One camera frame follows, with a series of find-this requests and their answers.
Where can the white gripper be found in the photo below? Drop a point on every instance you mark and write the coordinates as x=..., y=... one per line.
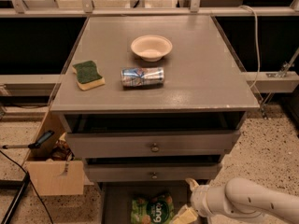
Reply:
x=198, y=197

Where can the green rice chip bag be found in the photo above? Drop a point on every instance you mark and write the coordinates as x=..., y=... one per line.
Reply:
x=155, y=210

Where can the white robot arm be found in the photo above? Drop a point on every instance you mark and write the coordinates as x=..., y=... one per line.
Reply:
x=239, y=199

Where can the grey middle drawer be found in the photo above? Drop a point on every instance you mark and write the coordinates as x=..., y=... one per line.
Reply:
x=143, y=172

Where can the grey drawer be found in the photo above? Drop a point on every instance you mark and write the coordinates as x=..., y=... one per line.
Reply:
x=143, y=172
x=117, y=197
x=129, y=145

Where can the grey top drawer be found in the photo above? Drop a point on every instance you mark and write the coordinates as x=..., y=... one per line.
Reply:
x=129, y=145

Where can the grey bottom drawer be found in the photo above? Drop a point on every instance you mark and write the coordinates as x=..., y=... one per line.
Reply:
x=117, y=197

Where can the grey drawer cabinet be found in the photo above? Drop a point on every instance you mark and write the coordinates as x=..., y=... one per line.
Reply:
x=203, y=88

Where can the brown snack bags in box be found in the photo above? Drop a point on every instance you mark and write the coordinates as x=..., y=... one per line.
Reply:
x=61, y=150

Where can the crushed blue soda can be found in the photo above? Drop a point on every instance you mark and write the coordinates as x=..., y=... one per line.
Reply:
x=137, y=77

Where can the wooden box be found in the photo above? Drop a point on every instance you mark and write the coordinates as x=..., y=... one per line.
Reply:
x=49, y=177

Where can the white paper bowl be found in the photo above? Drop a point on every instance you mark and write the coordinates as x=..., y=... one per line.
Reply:
x=151, y=48

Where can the green yellow sponge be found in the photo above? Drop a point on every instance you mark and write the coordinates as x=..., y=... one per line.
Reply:
x=87, y=75

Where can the black handled tool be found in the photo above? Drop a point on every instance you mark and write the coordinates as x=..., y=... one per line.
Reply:
x=37, y=144

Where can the metal bracket clamp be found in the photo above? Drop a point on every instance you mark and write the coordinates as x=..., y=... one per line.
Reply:
x=285, y=67

